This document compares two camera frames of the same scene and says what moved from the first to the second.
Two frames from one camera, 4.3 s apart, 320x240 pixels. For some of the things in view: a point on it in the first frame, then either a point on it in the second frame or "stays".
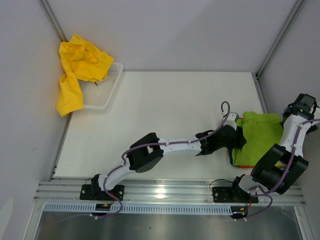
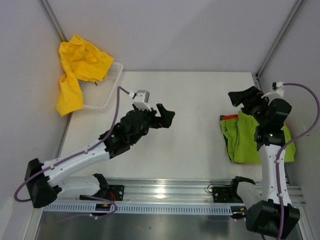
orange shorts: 248,166 -> 225,117
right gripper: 281,123 -> 237,98
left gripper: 239,141 -> 166,116
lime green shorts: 262,131 stays
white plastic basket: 97,95 stays
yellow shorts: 83,60 stays
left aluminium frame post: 51,17 stays
